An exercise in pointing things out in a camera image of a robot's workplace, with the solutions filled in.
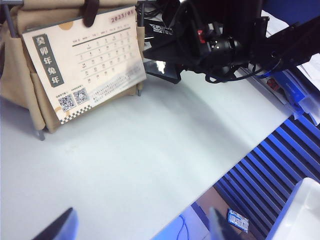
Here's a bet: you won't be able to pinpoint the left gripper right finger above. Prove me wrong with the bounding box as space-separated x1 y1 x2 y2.
208 206 242 240

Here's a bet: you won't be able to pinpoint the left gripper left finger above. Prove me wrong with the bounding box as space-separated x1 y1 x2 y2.
31 206 79 240

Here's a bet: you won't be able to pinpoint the beige canvas calendar stand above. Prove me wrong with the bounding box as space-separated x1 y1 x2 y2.
0 0 147 141

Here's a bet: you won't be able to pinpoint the white desk calendar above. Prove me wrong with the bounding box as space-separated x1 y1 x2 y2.
21 6 148 125

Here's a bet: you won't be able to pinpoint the small blue white packet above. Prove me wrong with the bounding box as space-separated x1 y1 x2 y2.
226 209 250 234

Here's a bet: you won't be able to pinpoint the light blue plastic object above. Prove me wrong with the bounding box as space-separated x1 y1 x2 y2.
152 201 213 240

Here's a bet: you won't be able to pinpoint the blue slatted crate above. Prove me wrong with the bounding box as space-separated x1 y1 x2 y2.
214 116 320 240

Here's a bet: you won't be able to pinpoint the white plastic bin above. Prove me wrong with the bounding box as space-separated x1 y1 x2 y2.
267 176 320 240

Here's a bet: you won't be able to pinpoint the clear plastic sleeve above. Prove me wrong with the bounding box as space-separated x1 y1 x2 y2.
291 93 320 126

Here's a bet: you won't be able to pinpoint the white paper sheets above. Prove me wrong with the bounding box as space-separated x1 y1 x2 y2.
263 15 297 38

